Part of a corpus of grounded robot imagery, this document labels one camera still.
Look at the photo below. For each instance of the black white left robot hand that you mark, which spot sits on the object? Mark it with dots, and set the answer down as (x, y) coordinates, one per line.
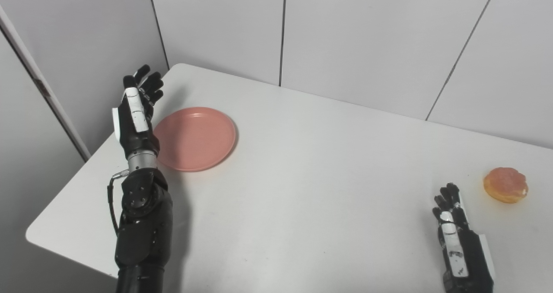
(131, 133)

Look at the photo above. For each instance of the pink round plate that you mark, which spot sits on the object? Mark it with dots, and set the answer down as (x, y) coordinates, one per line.
(196, 139)

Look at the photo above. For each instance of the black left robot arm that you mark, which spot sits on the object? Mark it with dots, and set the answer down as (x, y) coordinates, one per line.
(144, 224)

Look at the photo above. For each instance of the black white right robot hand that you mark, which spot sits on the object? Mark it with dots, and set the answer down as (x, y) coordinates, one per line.
(473, 258)

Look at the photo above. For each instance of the golden cream puff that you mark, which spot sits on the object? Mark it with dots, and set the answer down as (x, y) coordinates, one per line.
(505, 185)

